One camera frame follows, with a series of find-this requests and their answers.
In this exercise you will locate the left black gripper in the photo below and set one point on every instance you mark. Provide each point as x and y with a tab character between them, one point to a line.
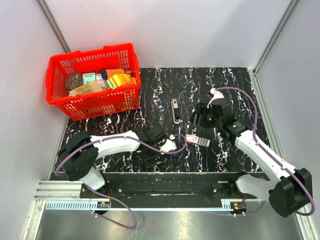
151	162

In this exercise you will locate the brown round bread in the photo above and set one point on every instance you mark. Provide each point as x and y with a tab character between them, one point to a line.
73	81

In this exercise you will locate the red plastic shopping basket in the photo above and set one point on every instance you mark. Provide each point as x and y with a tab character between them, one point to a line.
111	101

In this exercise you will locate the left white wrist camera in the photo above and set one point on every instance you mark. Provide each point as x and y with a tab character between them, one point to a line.
169	144

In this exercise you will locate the yellow green juice carton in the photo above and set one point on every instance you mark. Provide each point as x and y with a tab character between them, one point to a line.
118	80

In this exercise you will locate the brown cardboard box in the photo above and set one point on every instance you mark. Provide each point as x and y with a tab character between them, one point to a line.
88	88

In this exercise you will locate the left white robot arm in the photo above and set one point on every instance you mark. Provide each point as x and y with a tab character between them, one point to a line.
78	155

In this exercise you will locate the orange cylindrical bottle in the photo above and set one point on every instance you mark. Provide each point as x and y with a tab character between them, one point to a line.
107	73

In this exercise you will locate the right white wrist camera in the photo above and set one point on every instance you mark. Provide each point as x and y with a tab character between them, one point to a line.
214	95

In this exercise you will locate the teal white small box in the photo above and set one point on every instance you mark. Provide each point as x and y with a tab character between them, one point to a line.
88	77

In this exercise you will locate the pink white small packet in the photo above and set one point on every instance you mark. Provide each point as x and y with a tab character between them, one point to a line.
100	81

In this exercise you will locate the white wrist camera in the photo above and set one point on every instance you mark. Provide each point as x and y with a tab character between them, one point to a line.
214	95
169	144

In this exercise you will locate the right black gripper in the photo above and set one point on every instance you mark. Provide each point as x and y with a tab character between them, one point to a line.
203	117

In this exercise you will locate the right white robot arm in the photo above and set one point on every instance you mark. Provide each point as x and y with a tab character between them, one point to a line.
286	188

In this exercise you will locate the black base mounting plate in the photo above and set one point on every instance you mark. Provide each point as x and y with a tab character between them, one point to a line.
152	190

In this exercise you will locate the white red staple box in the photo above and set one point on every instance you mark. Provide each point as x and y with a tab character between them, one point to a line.
197	140

